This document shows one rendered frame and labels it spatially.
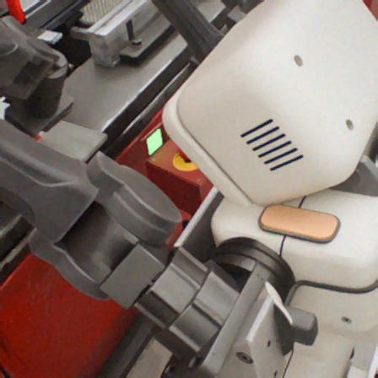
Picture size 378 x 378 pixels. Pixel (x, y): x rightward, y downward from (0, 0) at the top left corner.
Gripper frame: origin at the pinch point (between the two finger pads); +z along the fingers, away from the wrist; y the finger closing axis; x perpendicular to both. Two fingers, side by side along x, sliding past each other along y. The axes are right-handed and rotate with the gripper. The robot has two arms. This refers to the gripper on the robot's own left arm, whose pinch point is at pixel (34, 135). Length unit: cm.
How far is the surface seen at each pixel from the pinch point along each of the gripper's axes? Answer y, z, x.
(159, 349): -18, 91, 49
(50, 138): -3.2, 2.8, 1.5
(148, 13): -61, 17, -11
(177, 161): -27.5, 17.0, 20.7
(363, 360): -44, 62, 100
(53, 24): -50, 32, -32
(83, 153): -2.4, -1.3, 8.8
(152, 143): -27.4, 17.2, 13.5
